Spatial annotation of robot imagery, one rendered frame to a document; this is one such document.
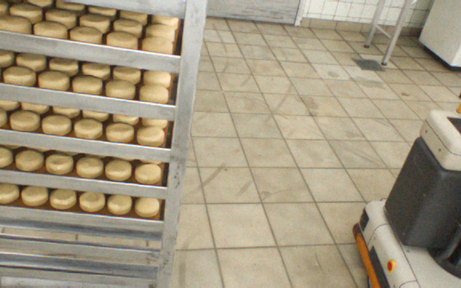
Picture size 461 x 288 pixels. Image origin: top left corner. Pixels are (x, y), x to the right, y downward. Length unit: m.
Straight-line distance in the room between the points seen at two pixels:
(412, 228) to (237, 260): 0.75
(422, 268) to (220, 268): 0.82
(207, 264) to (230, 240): 0.18
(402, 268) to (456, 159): 0.48
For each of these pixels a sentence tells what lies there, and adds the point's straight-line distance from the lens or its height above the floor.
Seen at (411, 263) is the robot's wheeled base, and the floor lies 0.28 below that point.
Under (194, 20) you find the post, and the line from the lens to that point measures 0.68.
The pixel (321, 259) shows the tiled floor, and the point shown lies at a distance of 2.22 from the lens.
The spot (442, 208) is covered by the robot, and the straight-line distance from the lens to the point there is 1.90.
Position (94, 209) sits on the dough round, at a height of 0.87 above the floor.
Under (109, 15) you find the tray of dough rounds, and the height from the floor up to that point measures 1.23.
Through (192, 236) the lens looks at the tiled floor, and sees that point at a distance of 2.15.
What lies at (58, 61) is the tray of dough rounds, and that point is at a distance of 0.91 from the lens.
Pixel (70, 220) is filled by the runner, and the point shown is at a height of 0.87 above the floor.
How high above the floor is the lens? 1.55
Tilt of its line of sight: 34 degrees down
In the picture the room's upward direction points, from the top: 11 degrees clockwise
